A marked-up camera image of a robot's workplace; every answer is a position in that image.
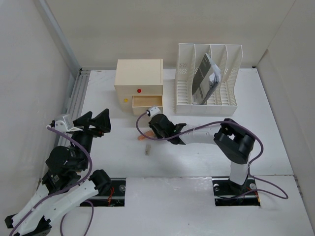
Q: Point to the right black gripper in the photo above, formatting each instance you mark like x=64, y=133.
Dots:
x=154, y=129

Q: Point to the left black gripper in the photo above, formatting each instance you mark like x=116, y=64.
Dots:
x=101, y=121

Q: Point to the cream drawer cabinet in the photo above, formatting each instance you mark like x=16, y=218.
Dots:
x=139, y=84

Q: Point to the grey setup guide booklet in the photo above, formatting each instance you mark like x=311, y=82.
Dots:
x=205, y=81

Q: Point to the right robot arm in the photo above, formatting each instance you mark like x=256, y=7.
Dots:
x=235, y=142

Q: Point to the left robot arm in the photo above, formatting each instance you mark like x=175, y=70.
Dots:
x=69, y=180

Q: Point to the orange translucent case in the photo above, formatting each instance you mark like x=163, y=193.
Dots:
x=146, y=134

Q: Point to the white plastic strip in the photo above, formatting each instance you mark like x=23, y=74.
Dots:
x=147, y=149

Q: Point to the white file organizer rack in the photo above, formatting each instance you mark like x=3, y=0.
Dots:
x=222, y=102

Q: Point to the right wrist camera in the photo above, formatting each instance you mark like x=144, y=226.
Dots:
x=153, y=111

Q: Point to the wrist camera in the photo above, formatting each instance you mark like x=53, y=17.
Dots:
x=153, y=111
x=62, y=123

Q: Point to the aluminium frame rail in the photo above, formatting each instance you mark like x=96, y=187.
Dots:
x=78, y=80

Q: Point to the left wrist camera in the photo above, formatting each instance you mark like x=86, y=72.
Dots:
x=62, y=123

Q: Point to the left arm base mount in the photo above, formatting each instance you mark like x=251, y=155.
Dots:
x=114, y=197

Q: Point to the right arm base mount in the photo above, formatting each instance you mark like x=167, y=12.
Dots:
x=229, y=194

